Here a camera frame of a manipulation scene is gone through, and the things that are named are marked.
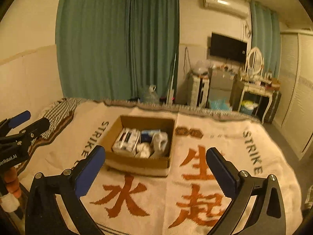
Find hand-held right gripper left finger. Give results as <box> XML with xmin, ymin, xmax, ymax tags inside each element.
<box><xmin>25</xmin><ymin>145</ymin><xmax>107</xmax><ymax>235</ymax></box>

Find floral tissue pack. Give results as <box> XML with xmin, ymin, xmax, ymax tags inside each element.
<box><xmin>112</xmin><ymin>127</ymin><xmax>141</xmax><ymax>156</ymax></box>

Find white oval mirror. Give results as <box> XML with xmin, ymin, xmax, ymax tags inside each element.
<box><xmin>245</xmin><ymin>47</ymin><xmax>265</xmax><ymax>77</ymax></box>

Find white dressing table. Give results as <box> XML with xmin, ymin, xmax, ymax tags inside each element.
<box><xmin>232</xmin><ymin>75</ymin><xmax>276</xmax><ymax>124</ymax></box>

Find white ribbed suitcase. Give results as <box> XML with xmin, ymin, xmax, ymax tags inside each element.
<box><xmin>188</xmin><ymin>73</ymin><xmax>211</xmax><ymax>107</ymax></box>

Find white sock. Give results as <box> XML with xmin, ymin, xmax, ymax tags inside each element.
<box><xmin>135</xmin><ymin>142</ymin><xmax>152</xmax><ymax>159</ymax></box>

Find white louvred wardrobe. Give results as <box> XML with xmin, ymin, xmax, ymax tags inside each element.
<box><xmin>279</xmin><ymin>29</ymin><xmax>313</xmax><ymax>163</ymax></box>

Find bin with yellow bag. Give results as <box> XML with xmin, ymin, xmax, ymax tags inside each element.
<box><xmin>239</xmin><ymin>99</ymin><xmax>259</xmax><ymax>116</ymax></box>

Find brown cardboard box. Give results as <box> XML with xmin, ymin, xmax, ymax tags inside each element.
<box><xmin>98</xmin><ymin>115</ymin><xmax>176</xmax><ymax>177</ymax></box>

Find dark suitcase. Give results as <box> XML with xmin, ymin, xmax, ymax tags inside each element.
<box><xmin>265</xmin><ymin>92</ymin><xmax>282</xmax><ymax>124</ymax></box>

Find checked bedding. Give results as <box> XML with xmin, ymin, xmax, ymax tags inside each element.
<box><xmin>39</xmin><ymin>98</ymin><xmax>83</xmax><ymax>141</ymax></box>

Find printed cream blanket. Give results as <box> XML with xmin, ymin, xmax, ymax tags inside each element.
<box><xmin>18</xmin><ymin>99</ymin><xmax>304</xmax><ymax>235</ymax></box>

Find blue plastic bag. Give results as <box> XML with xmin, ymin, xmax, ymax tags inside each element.
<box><xmin>208</xmin><ymin>98</ymin><xmax>233</xmax><ymax>112</ymax></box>

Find white fabric cap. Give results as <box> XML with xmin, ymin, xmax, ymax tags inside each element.
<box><xmin>150</xmin><ymin>132</ymin><xmax>170</xmax><ymax>159</ymax></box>

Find white mop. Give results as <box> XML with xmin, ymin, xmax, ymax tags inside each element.
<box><xmin>166</xmin><ymin>46</ymin><xmax>178</xmax><ymax>105</ymax></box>

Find black hanging cable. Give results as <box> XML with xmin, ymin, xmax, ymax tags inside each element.
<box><xmin>183</xmin><ymin>46</ymin><xmax>193</xmax><ymax>72</ymax></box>

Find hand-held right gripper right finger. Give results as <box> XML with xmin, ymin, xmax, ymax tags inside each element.
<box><xmin>206</xmin><ymin>147</ymin><xmax>286</xmax><ymax>235</ymax></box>

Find black wall television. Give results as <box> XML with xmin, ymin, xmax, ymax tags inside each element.
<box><xmin>210</xmin><ymin>32</ymin><xmax>248</xmax><ymax>63</ymax></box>

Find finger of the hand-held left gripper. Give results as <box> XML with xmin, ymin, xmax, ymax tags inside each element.
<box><xmin>0</xmin><ymin>111</ymin><xmax>32</xmax><ymax>134</ymax></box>
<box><xmin>19</xmin><ymin>117</ymin><xmax>51</xmax><ymax>140</ymax></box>

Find person's left hand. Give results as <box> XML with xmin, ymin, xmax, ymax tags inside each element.
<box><xmin>5</xmin><ymin>167</ymin><xmax>22</xmax><ymax>199</ymax></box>

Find white fuzzy cloth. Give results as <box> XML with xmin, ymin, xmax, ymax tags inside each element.
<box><xmin>1</xmin><ymin>193</ymin><xmax>20</xmax><ymax>212</ymax></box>

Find wide green curtain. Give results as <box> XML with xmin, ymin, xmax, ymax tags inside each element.
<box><xmin>56</xmin><ymin>0</ymin><xmax>134</xmax><ymax>102</ymax></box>

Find white air conditioner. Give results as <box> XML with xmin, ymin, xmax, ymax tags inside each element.
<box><xmin>203</xmin><ymin>0</ymin><xmax>249</xmax><ymax>19</ymax></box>

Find grey small fridge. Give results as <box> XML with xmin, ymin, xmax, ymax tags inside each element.
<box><xmin>208</xmin><ymin>67</ymin><xmax>237</xmax><ymax>106</ymax></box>

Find narrow green curtain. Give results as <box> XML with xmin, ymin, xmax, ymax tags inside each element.
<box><xmin>249</xmin><ymin>1</ymin><xmax>282</xmax><ymax>79</ymax></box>

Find clear plastic bag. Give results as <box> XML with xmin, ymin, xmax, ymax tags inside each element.
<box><xmin>193</xmin><ymin>60</ymin><xmax>211</xmax><ymax>75</ymax></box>

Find large clear water bottle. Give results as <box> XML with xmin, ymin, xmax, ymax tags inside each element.
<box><xmin>139</xmin><ymin>84</ymin><xmax>160</xmax><ymax>104</ymax></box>

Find blue wet wipes pack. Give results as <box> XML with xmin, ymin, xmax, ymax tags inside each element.
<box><xmin>140</xmin><ymin>130</ymin><xmax>161</xmax><ymax>143</ymax></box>

